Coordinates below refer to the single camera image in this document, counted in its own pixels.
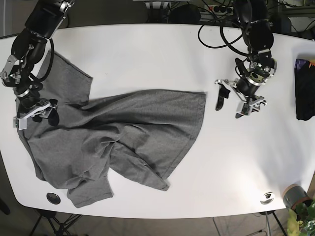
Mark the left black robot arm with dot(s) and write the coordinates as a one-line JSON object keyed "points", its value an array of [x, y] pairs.
{"points": [[257, 35]]}

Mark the green potted plant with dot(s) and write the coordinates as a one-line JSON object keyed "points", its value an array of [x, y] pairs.
{"points": [[301, 220]]}

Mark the silver table grommet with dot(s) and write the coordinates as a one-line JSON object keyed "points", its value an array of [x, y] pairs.
{"points": [[267, 198]]}

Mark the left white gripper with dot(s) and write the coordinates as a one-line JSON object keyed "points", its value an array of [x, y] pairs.
{"points": [[245, 88]]}

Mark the black table grommet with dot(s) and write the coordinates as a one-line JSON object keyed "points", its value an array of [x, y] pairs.
{"points": [[53, 198]]}

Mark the white power strip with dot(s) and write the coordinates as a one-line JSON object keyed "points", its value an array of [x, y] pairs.
{"points": [[221, 10]]}

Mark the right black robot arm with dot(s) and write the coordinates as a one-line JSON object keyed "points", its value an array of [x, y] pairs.
{"points": [[27, 50]]}

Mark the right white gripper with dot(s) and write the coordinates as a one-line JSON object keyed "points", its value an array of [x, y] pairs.
{"points": [[37, 110]]}

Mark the grey plant pot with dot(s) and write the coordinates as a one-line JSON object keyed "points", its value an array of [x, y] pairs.
{"points": [[294, 195]]}

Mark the grey T-shirt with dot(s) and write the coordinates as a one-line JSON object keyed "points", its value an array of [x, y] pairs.
{"points": [[142, 135]]}

